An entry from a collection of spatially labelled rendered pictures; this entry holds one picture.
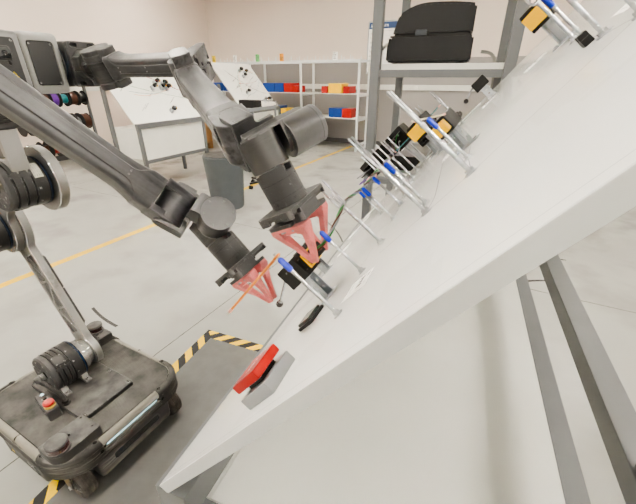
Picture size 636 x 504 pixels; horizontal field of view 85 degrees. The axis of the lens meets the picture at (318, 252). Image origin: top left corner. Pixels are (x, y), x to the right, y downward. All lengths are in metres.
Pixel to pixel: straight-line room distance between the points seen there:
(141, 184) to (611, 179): 0.59
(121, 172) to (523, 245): 0.57
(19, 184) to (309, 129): 0.96
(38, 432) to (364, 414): 1.31
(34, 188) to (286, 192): 0.94
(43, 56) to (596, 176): 1.31
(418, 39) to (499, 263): 1.34
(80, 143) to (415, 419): 0.76
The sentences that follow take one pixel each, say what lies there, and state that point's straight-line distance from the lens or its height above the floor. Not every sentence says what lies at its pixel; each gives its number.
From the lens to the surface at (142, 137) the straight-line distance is 5.35.
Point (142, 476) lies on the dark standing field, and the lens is 1.79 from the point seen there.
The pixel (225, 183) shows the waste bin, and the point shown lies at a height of 0.34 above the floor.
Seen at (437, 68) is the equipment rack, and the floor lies 1.44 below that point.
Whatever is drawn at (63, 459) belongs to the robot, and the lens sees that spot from 1.62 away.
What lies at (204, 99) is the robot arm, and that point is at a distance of 0.70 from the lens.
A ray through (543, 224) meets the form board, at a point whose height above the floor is 1.35.
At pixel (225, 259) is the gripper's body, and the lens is 0.65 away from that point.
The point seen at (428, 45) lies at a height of 1.52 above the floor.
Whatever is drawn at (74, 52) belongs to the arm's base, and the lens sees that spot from 1.37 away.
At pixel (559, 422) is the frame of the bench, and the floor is 0.80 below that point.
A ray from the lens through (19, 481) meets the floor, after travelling 2.01.
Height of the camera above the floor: 1.42
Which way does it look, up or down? 27 degrees down
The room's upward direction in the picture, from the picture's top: straight up
